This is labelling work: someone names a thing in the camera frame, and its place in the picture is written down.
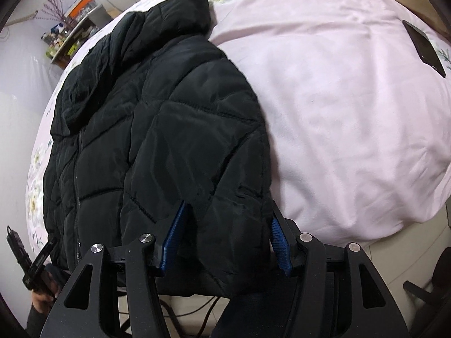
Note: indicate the black puffer jacket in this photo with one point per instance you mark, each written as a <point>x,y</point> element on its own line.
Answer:
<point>153,115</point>

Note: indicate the black smartphone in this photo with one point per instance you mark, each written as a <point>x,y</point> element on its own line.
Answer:
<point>424,48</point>

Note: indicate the person's left hand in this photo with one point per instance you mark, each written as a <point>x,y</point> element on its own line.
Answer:
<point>43,302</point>

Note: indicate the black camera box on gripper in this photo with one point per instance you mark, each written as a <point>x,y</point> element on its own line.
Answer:
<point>18,249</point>

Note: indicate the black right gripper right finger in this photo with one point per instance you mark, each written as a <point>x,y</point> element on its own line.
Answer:
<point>334,291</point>

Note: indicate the wooden storage shelf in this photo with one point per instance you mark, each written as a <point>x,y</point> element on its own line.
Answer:
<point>65,39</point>

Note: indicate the purple branch decoration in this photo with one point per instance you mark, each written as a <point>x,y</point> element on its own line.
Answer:
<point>52,10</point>

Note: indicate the pink floral bed sheet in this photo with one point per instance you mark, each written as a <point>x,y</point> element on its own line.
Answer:
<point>359,125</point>

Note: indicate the orange plastic box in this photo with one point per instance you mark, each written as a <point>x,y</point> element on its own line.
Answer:
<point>80,7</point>

